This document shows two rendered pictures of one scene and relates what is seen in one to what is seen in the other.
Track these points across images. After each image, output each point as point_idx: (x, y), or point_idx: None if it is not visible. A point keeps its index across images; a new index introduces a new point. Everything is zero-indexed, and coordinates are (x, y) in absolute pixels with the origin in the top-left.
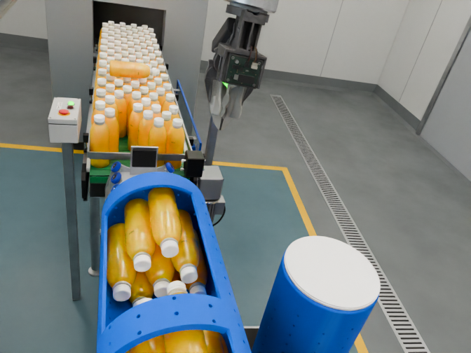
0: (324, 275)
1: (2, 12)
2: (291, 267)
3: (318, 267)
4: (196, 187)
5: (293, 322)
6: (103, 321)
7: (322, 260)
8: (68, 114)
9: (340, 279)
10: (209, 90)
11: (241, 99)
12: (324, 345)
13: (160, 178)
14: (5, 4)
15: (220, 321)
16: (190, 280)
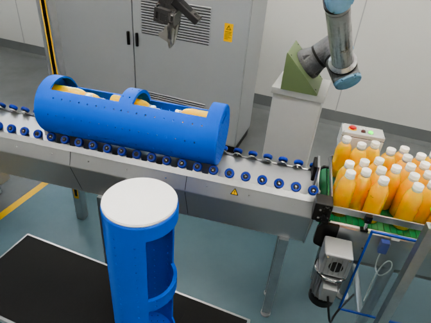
0: (138, 191)
1: (331, 37)
2: (156, 181)
3: (145, 193)
4: (215, 125)
5: None
6: (156, 100)
7: (149, 198)
8: (351, 129)
9: (128, 198)
10: None
11: (163, 30)
12: None
13: (217, 105)
14: (329, 32)
15: (122, 98)
16: None
